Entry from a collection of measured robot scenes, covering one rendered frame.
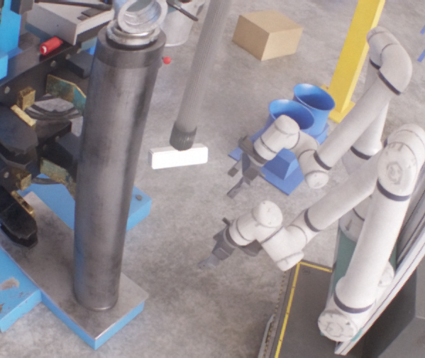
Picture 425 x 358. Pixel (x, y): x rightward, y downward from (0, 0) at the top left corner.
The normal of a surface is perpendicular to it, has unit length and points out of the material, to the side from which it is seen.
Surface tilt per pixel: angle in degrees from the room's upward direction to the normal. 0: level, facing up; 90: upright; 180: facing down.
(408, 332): 90
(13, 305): 0
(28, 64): 0
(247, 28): 90
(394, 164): 84
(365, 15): 90
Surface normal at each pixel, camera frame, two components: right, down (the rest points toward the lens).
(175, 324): 0.22, -0.70
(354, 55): -0.57, 0.47
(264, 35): -0.73, 0.34
